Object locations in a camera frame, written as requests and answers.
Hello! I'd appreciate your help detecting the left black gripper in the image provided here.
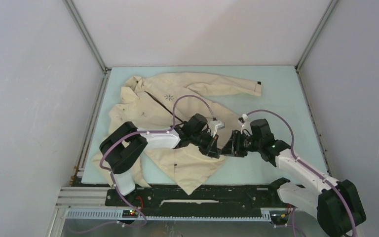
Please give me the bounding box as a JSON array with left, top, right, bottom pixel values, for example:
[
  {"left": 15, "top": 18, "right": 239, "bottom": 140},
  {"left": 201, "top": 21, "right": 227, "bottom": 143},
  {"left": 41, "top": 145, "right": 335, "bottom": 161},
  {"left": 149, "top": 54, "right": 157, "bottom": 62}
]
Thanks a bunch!
[{"left": 190, "top": 130, "right": 219, "bottom": 159}]

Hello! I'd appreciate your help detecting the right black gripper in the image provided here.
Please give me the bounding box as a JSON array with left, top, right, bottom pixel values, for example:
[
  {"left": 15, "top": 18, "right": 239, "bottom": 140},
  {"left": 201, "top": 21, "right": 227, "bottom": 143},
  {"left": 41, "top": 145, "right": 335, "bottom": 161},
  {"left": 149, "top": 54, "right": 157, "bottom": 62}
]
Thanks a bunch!
[{"left": 219, "top": 129, "right": 262, "bottom": 158}]

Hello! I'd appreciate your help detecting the beige zip jacket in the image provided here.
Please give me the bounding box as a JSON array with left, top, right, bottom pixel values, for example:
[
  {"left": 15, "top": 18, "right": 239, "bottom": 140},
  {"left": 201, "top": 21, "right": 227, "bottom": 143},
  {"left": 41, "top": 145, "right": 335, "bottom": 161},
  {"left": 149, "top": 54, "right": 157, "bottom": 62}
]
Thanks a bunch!
[{"left": 108, "top": 72, "right": 262, "bottom": 195}]

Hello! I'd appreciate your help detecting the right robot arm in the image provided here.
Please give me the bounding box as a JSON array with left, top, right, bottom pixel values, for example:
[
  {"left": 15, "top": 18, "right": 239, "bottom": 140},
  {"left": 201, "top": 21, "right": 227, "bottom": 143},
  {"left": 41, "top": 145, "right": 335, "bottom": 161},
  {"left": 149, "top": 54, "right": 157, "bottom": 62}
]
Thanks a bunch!
[{"left": 221, "top": 115, "right": 367, "bottom": 237}]

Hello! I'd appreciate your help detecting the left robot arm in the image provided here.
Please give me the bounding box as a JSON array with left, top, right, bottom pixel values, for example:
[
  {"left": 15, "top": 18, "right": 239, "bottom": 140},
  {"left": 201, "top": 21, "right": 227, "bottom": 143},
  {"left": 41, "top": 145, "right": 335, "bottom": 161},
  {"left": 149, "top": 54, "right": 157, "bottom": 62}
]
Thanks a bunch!
[{"left": 99, "top": 114, "right": 225, "bottom": 206}]

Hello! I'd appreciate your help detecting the light blue table mat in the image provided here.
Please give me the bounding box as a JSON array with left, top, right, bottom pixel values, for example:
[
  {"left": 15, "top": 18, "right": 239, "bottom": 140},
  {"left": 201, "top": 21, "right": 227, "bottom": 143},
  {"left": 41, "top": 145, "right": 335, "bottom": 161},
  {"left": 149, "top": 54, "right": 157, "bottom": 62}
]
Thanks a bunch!
[{"left": 81, "top": 66, "right": 328, "bottom": 185}]

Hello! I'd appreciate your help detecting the right controller board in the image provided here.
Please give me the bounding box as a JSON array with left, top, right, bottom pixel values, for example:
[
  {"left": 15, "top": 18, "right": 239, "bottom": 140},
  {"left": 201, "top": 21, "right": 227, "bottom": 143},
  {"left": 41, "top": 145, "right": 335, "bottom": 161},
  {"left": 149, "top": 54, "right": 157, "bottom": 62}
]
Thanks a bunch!
[{"left": 270, "top": 213, "right": 290, "bottom": 225}]

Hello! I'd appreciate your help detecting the controller board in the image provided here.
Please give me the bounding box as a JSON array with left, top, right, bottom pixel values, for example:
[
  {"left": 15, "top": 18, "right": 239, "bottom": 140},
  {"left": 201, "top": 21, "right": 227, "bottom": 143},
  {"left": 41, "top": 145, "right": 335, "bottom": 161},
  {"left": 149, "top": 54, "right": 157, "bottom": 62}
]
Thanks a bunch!
[
  {"left": 270, "top": 213, "right": 290, "bottom": 225},
  {"left": 122, "top": 209, "right": 140, "bottom": 218}
]

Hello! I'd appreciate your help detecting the left controller board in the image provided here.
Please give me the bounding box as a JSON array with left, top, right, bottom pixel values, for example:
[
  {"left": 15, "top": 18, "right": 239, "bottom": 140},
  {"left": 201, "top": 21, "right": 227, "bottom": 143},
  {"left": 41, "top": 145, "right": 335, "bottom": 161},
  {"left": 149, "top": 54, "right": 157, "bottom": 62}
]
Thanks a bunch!
[{"left": 122, "top": 209, "right": 140, "bottom": 218}]

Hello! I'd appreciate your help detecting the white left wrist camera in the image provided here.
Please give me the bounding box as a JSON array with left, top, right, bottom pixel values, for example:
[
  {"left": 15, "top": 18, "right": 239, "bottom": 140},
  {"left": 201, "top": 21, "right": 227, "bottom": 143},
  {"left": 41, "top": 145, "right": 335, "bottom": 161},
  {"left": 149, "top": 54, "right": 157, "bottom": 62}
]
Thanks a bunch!
[{"left": 208, "top": 120, "right": 225, "bottom": 137}]

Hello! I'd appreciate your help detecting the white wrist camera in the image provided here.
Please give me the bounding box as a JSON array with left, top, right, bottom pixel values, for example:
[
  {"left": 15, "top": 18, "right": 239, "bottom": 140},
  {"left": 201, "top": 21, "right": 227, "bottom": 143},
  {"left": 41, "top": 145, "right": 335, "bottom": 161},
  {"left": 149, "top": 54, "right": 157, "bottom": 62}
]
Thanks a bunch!
[
  {"left": 238, "top": 114, "right": 250, "bottom": 131},
  {"left": 208, "top": 120, "right": 225, "bottom": 137}
]

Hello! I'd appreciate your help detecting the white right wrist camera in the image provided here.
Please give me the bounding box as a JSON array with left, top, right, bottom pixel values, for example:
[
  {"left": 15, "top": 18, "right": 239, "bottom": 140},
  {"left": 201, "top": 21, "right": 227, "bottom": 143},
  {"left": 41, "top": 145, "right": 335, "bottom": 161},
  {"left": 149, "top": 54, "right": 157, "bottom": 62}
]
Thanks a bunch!
[{"left": 238, "top": 114, "right": 250, "bottom": 131}]

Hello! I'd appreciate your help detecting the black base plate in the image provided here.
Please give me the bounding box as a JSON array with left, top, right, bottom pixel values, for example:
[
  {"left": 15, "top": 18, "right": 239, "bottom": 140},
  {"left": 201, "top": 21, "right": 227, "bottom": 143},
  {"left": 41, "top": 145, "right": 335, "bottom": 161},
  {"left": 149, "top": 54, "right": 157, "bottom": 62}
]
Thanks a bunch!
[{"left": 105, "top": 185, "right": 292, "bottom": 219}]

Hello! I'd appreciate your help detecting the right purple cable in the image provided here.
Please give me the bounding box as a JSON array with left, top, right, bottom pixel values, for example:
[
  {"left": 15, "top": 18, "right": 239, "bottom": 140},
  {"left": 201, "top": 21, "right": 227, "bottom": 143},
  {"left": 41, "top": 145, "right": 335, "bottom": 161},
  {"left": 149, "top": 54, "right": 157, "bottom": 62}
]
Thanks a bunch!
[{"left": 245, "top": 109, "right": 357, "bottom": 237}]

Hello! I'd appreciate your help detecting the aluminium frame rail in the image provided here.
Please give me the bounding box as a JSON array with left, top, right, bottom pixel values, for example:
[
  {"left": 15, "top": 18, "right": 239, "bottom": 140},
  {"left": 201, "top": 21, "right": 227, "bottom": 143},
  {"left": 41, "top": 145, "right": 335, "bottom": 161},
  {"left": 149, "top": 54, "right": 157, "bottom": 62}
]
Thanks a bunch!
[{"left": 47, "top": 185, "right": 294, "bottom": 237}]

